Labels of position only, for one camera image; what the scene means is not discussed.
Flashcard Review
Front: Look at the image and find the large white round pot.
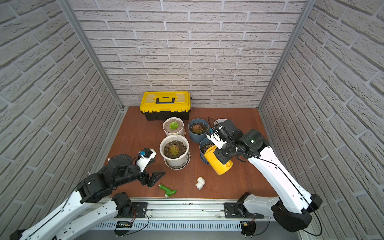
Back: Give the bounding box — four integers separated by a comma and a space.
160, 135, 191, 170

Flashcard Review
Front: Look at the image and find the green spray nozzle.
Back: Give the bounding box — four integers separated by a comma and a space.
159, 184, 177, 198

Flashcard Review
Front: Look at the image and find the blue pot back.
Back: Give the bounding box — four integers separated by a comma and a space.
188, 119, 209, 143

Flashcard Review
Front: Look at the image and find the blue pot front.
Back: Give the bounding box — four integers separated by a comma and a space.
199, 138, 215, 165

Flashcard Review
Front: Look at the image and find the aluminium frame corner post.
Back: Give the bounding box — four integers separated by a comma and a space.
258, 0, 316, 111
57, 0, 125, 111

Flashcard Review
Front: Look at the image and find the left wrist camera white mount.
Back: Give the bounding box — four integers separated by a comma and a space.
135, 148, 157, 172

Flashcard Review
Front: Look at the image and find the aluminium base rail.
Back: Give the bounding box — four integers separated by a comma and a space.
87, 197, 278, 235

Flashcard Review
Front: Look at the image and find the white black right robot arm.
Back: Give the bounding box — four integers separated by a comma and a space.
205, 126, 323, 233

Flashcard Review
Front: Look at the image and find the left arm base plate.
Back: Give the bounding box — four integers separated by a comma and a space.
117, 202, 148, 219

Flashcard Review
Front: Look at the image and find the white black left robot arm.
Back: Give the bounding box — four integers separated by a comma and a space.
10, 148, 166, 240

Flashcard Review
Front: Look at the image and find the aluminium frame corner post right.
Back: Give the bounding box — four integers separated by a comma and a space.
258, 0, 316, 111

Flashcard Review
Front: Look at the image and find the small white faceted pot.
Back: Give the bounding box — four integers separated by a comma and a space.
163, 117, 186, 137

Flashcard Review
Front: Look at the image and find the yellow black plastic toolbox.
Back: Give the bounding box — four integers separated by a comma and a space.
140, 91, 192, 121

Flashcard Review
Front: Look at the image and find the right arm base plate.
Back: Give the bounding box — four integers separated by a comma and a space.
224, 203, 265, 219

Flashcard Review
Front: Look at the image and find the blue pot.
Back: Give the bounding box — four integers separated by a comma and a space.
188, 119, 209, 143
199, 138, 215, 165

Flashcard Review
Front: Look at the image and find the white PVC elbow fitting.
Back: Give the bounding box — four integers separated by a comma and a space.
195, 177, 206, 191

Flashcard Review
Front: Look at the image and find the yellow plastic watering can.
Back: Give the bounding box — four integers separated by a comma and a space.
204, 146, 233, 175

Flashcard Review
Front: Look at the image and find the aluminium frame corner post left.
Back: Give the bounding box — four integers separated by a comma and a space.
57, 0, 125, 111

